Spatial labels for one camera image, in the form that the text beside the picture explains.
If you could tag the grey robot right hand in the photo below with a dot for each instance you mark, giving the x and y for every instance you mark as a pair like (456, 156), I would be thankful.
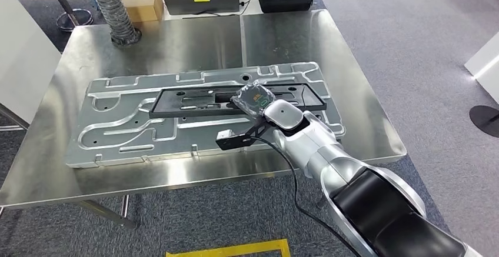
(253, 101)

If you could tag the black plastic plate bracket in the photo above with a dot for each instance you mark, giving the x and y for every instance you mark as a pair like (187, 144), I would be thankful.
(187, 103)

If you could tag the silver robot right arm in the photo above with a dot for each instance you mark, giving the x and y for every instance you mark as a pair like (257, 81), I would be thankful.
(312, 142)

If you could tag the stainless steel workbench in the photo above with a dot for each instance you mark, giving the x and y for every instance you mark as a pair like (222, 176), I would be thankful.
(195, 41)

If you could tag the stamped grey metal panel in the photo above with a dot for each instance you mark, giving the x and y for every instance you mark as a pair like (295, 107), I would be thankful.
(117, 138)

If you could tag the black round stanchion base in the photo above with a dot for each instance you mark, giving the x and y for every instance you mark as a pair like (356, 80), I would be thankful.
(485, 121)

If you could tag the white partition panel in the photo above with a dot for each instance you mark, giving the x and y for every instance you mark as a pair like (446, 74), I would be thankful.
(23, 52)

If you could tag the white counter block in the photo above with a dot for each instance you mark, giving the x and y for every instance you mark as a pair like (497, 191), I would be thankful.
(487, 68)

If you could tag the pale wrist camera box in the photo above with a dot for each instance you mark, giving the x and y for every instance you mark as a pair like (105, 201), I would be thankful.
(226, 140)

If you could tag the steel stanchion post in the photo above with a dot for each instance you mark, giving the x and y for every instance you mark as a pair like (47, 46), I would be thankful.
(74, 19)

